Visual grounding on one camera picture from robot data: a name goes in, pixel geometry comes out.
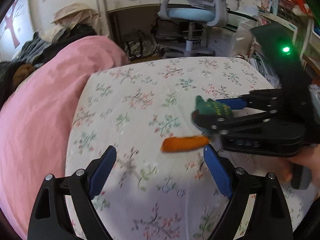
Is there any beige hat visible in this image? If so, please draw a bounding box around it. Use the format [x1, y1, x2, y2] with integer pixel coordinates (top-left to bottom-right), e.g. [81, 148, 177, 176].
[52, 2, 100, 31]

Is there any floral white bed sheet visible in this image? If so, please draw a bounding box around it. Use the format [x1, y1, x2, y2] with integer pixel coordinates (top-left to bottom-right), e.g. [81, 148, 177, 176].
[64, 56, 316, 240]

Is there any blue grey desk chair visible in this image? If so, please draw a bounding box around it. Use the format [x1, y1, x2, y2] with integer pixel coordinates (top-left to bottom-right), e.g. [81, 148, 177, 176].
[158, 0, 228, 59]

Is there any pink duvet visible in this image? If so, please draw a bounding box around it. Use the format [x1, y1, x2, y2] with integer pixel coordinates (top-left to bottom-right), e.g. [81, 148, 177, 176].
[1, 36, 129, 239]

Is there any pile of clothes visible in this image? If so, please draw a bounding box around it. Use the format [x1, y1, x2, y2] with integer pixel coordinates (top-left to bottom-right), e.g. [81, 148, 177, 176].
[11, 24, 97, 68]

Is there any person's right hand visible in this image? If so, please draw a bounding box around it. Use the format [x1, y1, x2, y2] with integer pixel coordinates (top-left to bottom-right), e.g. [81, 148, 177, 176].
[272, 145, 320, 188]

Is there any black down jacket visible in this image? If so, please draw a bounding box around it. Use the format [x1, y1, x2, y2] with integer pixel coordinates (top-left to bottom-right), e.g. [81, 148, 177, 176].
[1, 61, 36, 107]

